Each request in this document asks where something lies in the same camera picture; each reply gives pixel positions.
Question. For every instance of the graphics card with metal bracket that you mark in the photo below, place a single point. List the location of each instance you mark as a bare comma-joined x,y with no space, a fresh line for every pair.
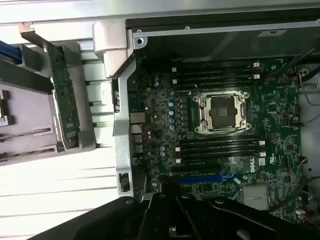
63,100

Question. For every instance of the black RAM slot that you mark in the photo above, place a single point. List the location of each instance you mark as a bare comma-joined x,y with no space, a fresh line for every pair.
220,146
220,140
215,79
220,152
215,72
220,158
215,66
215,61

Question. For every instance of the green motherboard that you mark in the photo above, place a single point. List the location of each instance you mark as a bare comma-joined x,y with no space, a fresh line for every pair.
275,120

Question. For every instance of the black expansion slot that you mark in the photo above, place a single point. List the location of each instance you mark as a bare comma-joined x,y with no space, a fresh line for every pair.
195,168

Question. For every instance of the blue expansion slot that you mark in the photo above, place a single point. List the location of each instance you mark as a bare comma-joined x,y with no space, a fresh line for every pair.
200,180

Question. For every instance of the silver rear port stack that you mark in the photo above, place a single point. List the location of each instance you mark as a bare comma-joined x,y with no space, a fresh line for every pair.
137,132

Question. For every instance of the grey parts rack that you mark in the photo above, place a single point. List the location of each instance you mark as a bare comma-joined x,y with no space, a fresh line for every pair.
32,110

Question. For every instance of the metal CPU socket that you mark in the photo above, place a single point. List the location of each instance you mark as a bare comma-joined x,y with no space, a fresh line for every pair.
222,110

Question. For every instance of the open PC case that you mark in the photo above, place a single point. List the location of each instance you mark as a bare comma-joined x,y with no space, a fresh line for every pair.
122,125

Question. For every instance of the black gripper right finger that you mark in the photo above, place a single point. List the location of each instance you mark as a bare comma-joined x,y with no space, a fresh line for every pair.
225,220

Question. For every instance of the silver chipset heat sink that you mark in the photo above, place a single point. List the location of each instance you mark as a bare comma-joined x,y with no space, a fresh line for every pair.
256,197

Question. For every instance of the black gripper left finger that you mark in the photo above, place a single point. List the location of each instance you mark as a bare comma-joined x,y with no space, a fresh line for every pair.
150,220

